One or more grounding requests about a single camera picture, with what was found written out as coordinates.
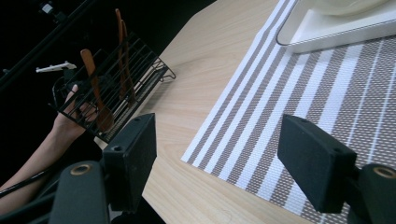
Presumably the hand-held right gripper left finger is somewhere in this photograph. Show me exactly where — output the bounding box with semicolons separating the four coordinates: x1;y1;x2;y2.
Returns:
102;112;158;214

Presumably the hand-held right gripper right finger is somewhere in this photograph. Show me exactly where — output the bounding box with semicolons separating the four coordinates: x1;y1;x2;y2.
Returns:
276;113;358;215

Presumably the wooden spoon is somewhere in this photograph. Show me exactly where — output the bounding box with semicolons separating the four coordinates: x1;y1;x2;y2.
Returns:
79;49;115;133

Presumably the black wire rack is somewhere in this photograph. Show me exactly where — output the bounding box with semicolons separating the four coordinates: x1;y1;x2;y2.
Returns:
49;30;177;145

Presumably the black metal stand pole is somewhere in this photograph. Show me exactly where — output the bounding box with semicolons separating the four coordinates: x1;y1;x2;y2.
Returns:
0;0;98;91

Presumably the wooden chopstick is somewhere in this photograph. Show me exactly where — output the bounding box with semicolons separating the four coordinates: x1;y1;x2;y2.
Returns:
120;19;137;107
114;7;129;101

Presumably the striped woven placemat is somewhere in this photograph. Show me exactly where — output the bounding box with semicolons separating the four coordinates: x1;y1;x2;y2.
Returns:
180;0;396;224

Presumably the white square tray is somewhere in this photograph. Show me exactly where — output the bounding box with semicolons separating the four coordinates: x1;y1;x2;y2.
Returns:
276;0;396;55

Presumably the cream bowl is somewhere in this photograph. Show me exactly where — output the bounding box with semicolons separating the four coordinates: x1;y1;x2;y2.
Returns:
312;0;390;18

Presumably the camera on stand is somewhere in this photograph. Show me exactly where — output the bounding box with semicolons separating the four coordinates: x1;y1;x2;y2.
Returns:
38;1;68;23

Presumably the black cable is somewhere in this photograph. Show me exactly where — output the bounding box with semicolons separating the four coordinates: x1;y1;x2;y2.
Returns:
0;167;61;199

